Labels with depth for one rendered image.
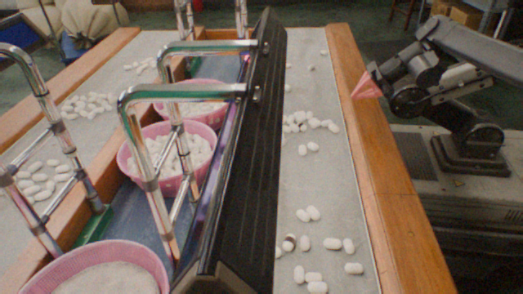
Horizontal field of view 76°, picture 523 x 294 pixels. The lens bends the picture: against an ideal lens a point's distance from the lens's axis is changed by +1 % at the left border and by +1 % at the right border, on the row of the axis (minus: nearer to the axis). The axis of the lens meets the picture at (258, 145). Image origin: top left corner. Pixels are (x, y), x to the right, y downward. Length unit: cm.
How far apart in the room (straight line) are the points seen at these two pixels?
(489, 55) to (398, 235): 38
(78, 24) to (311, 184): 325
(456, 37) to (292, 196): 49
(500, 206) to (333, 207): 73
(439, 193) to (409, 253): 61
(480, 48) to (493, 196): 66
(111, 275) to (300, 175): 46
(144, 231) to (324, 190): 44
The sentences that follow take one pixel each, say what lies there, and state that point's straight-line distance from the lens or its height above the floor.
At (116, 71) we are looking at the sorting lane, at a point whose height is 74.
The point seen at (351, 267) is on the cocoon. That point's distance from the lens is 65.
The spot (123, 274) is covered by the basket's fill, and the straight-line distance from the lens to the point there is 73.
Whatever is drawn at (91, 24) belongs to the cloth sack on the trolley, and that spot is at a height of 39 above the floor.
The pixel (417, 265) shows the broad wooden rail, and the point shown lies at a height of 76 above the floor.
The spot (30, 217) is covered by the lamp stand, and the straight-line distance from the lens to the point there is 70.
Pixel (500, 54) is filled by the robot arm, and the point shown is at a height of 105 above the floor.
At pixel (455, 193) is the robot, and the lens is 130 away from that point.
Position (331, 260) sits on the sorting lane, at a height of 74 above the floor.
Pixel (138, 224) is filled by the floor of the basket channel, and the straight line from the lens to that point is 88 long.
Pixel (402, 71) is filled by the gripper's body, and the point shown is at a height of 93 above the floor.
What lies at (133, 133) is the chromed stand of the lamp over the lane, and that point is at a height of 106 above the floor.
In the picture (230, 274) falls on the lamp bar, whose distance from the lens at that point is 23.
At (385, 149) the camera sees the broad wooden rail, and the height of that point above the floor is 76.
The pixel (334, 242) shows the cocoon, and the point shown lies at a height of 76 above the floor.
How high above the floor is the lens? 130
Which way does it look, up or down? 37 degrees down
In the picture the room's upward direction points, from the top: 3 degrees counter-clockwise
